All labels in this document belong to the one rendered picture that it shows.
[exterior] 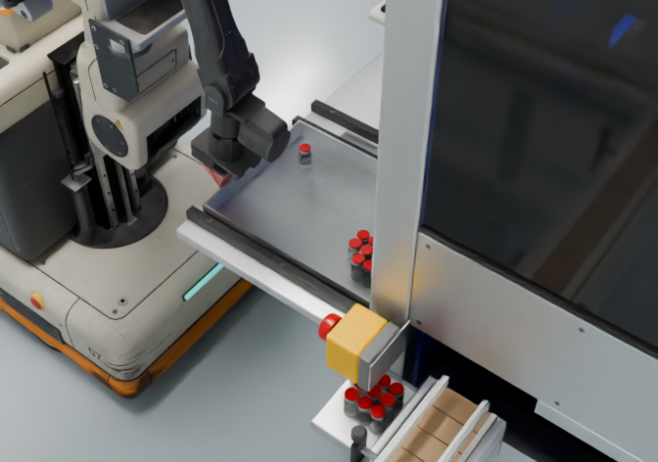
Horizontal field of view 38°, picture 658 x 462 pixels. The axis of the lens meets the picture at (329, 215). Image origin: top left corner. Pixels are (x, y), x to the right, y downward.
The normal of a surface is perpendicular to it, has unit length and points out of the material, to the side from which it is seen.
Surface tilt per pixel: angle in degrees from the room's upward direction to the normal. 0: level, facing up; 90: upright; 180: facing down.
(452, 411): 0
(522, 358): 90
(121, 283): 0
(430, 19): 90
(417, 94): 90
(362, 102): 0
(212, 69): 91
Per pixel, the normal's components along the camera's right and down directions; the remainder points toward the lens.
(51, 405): 0.00, -0.68
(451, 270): -0.60, 0.59
